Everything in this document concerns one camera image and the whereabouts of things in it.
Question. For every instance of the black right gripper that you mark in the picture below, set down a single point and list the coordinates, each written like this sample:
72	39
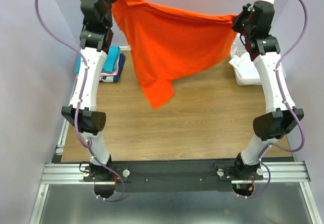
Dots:
245	11

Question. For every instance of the orange t shirt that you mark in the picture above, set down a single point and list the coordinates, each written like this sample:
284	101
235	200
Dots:
168	44

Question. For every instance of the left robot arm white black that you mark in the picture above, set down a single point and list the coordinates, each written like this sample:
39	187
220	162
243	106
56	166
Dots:
95	40

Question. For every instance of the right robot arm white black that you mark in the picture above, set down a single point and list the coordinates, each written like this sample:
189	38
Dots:
281	113

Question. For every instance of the white plastic laundry basket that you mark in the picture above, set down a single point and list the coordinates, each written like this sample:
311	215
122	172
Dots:
239	44

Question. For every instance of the white crumpled t shirt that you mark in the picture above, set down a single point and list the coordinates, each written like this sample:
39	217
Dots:
245	69

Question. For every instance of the teal folded t shirt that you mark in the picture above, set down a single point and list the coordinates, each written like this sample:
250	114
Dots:
114	59

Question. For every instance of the pink folded t shirt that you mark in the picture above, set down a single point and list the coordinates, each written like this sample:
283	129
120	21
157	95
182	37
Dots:
108	65

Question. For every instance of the navy blue folded t shirt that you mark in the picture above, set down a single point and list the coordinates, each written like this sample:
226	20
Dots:
108	79

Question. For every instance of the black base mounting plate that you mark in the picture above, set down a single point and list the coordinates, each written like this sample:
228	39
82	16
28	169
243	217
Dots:
223	175

